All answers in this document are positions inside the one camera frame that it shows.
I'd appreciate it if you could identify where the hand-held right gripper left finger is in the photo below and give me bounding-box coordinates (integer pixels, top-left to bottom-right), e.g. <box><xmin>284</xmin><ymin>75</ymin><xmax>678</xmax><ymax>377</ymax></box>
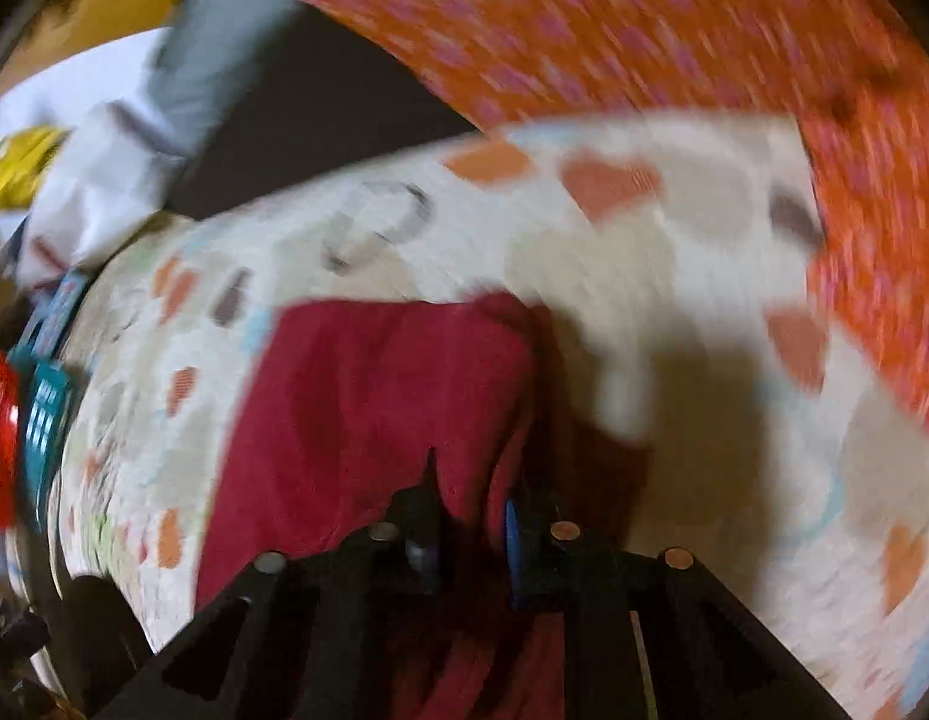
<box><xmin>97</xmin><ymin>446</ymin><xmax>452</xmax><ymax>720</ymax></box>

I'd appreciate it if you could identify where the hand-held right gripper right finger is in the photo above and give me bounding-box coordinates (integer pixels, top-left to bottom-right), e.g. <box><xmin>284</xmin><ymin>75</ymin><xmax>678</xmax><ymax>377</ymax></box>
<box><xmin>504</xmin><ymin>499</ymin><xmax>849</xmax><ymax>720</ymax></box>

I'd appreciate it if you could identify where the dark red garment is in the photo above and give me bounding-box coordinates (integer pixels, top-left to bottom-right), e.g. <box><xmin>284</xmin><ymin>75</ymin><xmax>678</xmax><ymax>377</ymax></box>
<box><xmin>194</xmin><ymin>292</ymin><xmax>653</xmax><ymax>720</ymax></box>

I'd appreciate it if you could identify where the quilted heart pattern blanket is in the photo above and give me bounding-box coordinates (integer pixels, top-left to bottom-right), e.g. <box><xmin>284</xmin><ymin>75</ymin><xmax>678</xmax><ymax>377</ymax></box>
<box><xmin>7</xmin><ymin>116</ymin><xmax>929</xmax><ymax>720</ymax></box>

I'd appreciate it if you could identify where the teal box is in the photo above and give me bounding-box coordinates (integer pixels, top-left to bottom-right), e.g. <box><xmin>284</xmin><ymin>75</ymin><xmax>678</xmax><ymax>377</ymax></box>
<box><xmin>18</xmin><ymin>360</ymin><xmax>77</xmax><ymax>535</ymax></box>

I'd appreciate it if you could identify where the blue printed box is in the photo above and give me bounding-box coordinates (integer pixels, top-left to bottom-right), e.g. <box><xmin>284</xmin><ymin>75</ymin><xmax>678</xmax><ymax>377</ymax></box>
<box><xmin>14</xmin><ymin>270</ymin><xmax>91</xmax><ymax>362</ymax></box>

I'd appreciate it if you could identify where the white paper bag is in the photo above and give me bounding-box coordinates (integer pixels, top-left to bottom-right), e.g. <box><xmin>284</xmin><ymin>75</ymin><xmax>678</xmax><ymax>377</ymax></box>
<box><xmin>14</xmin><ymin>101</ymin><xmax>190</xmax><ymax>287</ymax></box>

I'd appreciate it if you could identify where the grey pillow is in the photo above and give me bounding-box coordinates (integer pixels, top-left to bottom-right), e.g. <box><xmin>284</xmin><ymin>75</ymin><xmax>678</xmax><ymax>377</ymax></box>
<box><xmin>145</xmin><ymin>0</ymin><xmax>304</xmax><ymax>160</ymax></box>

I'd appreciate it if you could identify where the orange floral cloth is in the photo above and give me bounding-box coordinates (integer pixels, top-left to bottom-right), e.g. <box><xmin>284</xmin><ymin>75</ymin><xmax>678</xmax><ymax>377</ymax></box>
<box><xmin>299</xmin><ymin>0</ymin><xmax>929</xmax><ymax>437</ymax></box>

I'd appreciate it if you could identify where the yellow packet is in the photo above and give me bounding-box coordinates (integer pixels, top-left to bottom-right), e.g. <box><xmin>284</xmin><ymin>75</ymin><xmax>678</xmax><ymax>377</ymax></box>
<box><xmin>0</xmin><ymin>127</ymin><xmax>65</xmax><ymax>212</ymax></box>

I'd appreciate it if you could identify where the white cloth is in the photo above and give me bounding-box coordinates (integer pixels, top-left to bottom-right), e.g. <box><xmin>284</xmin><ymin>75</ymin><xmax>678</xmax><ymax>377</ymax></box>
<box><xmin>0</xmin><ymin>26</ymin><xmax>173</xmax><ymax>137</ymax></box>

